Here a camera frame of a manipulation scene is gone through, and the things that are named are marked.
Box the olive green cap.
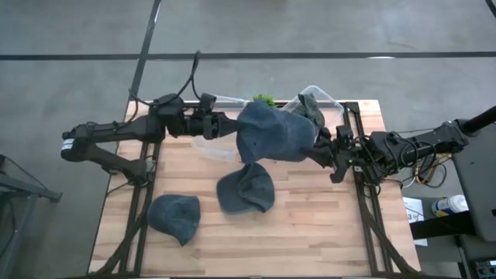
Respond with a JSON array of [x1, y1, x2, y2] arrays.
[[297, 92, 326, 135]]

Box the grey metal cabinet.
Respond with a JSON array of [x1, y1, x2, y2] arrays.
[[451, 118, 496, 243]]

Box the white paper sheet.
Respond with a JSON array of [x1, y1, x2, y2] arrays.
[[401, 196, 429, 248]]

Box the black aluminium table frame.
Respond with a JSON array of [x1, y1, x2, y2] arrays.
[[101, 99, 183, 277], [343, 101, 418, 277]]

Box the white wipes canister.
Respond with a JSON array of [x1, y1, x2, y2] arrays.
[[431, 194, 470, 218]]

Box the blue denim cap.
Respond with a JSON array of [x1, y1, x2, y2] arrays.
[[235, 98, 318, 164], [146, 194, 202, 247], [215, 162, 276, 215]]

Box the tangled cable bundle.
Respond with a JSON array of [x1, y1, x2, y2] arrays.
[[398, 149, 454, 191]]

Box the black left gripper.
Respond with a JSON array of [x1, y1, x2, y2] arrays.
[[184, 111, 242, 141]]

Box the black round pole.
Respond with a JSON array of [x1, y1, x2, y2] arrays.
[[462, 105, 496, 135]]

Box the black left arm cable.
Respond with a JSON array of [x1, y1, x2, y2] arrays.
[[127, 50, 202, 108]]

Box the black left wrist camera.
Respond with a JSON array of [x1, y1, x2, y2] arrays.
[[198, 91, 218, 115]]

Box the small green potted plant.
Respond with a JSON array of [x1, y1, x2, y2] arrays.
[[252, 94, 277, 108]]

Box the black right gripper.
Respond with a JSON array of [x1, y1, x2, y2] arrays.
[[301, 124, 356, 184]]

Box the black cart shelf bar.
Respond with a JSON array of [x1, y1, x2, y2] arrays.
[[409, 211, 477, 240]]

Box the clear plastic bin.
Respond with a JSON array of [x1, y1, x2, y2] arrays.
[[191, 95, 249, 163], [279, 84, 345, 135]]

